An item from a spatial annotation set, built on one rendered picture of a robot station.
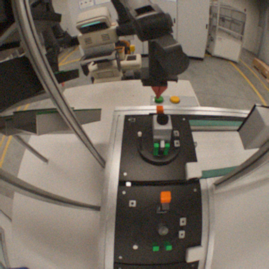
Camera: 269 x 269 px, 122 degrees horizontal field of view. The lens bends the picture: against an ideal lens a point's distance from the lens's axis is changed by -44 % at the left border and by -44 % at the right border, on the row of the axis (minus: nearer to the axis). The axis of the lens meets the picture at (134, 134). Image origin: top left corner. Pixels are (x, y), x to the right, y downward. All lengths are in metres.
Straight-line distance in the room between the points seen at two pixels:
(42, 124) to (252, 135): 0.36
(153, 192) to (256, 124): 0.30
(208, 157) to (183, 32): 3.10
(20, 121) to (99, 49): 0.73
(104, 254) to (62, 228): 0.23
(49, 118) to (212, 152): 0.52
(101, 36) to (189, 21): 2.67
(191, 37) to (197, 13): 0.71
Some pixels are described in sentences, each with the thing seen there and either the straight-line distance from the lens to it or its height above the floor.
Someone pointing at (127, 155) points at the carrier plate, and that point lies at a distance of 0.41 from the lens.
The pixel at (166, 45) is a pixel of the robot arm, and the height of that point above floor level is 1.26.
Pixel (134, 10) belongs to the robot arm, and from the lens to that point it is 0.33.
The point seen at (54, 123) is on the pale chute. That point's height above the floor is 1.16.
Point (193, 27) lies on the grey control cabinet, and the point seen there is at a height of 0.94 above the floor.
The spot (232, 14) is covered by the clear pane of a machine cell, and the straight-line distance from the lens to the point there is 4.59.
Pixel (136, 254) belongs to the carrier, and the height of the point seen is 0.97.
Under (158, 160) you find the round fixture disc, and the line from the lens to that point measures 0.37.
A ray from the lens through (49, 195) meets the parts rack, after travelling 0.23.
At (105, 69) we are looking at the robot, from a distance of 1.04.
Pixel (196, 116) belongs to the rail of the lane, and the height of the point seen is 0.95.
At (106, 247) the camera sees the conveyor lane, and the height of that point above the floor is 0.95.
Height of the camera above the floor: 1.33
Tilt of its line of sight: 56 degrees down
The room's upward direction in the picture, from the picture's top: 9 degrees counter-clockwise
